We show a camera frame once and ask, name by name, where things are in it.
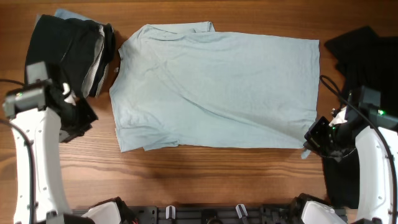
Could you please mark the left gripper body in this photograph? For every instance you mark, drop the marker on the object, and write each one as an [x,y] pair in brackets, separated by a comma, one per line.
[78,120]

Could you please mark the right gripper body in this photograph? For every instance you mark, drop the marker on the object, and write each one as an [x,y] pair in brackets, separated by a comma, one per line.
[331,140]

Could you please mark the light blue t-shirt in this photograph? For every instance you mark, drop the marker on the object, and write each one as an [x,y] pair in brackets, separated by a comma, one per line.
[188,84]

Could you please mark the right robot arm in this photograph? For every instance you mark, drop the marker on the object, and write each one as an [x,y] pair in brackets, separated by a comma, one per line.
[362,127]

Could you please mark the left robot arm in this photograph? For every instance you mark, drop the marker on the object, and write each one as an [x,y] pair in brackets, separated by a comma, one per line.
[43,114]

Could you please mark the folded grey shirt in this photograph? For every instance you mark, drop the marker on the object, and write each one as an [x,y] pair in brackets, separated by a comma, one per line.
[98,51]

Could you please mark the folded black shirt on stack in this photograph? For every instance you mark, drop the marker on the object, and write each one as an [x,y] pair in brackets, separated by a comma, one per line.
[72,48]

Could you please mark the black shirt on right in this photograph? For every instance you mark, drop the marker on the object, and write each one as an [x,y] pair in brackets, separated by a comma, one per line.
[364,59]

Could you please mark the folded light blue shirt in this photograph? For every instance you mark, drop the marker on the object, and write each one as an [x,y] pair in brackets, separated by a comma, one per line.
[66,18]

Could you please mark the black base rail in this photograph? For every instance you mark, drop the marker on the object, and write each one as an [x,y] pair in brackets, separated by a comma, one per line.
[265,214]

